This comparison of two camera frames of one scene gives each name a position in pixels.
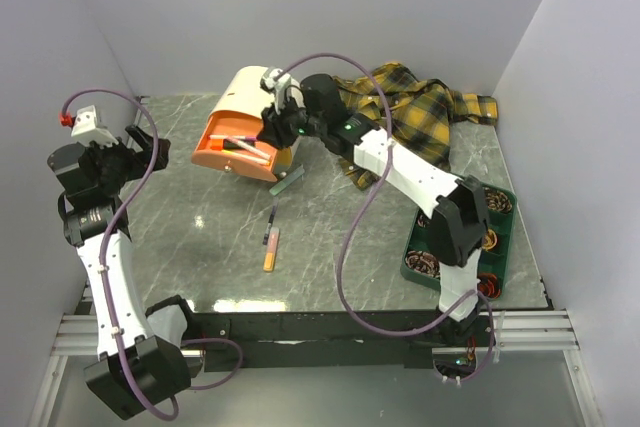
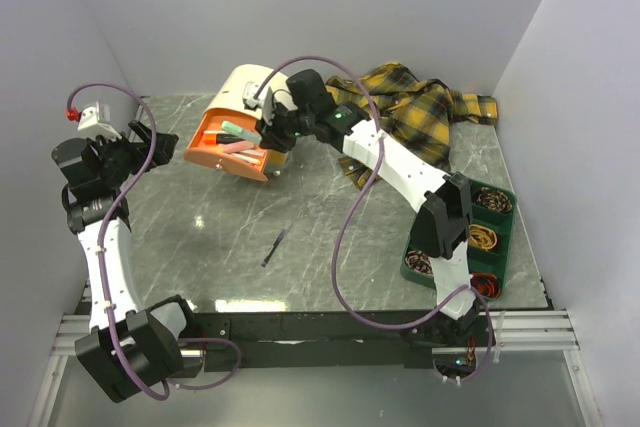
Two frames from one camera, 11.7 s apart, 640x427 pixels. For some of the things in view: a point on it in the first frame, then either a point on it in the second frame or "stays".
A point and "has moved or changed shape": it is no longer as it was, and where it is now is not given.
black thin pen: (270, 221) to (274, 246)
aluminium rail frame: (517, 331) stays
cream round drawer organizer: (231, 141) has moved or changed shape
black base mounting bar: (323, 341) stays
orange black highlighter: (218, 144) has moved or changed shape
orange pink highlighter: (272, 249) to (235, 146)
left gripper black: (139, 161) stays
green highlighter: (288, 180) to (241, 132)
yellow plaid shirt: (416, 113) stays
